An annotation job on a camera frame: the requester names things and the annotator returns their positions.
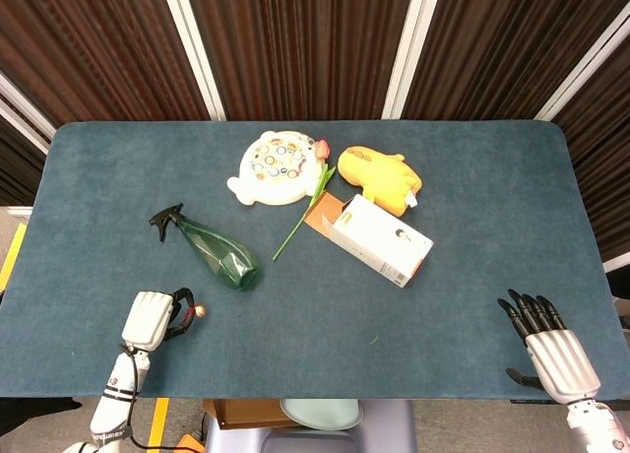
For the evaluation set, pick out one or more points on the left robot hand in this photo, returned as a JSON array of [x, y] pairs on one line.
[[147, 320]]

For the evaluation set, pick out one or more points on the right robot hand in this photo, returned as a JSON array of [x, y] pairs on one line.
[[563, 364]]

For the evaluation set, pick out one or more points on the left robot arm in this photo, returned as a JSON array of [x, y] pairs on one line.
[[115, 399]]

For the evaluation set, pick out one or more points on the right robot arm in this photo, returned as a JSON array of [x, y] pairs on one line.
[[590, 423]]

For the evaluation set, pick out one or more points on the green plastic spray bottle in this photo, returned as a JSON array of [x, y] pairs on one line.
[[221, 256]]

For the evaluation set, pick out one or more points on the yellow floor tape strip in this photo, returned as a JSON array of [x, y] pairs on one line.
[[14, 256], [158, 423]]

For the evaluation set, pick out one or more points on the orange object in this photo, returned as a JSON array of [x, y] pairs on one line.
[[189, 445]]

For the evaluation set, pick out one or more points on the brown board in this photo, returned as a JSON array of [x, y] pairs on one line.
[[246, 412]]

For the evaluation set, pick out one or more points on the blue felt table cover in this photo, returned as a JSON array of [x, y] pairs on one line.
[[315, 325]]

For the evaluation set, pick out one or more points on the pale green round disc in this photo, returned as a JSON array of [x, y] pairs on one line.
[[320, 411]]

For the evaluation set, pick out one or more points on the brown ribbed partition panel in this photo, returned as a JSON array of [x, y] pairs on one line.
[[605, 152], [15, 162], [98, 44], [492, 44], [305, 44]]

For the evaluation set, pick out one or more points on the white carton box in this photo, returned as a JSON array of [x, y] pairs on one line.
[[379, 241]]

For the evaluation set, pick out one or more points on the artificial pink tulip flower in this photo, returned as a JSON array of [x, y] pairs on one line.
[[323, 148]]

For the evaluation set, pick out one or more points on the yellow plush toy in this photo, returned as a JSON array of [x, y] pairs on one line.
[[379, 177]]

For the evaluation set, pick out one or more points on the white partition post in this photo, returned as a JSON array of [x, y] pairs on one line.
[[196, 59], [27, 106], [590, 69], [617, 262], [411, 49]]

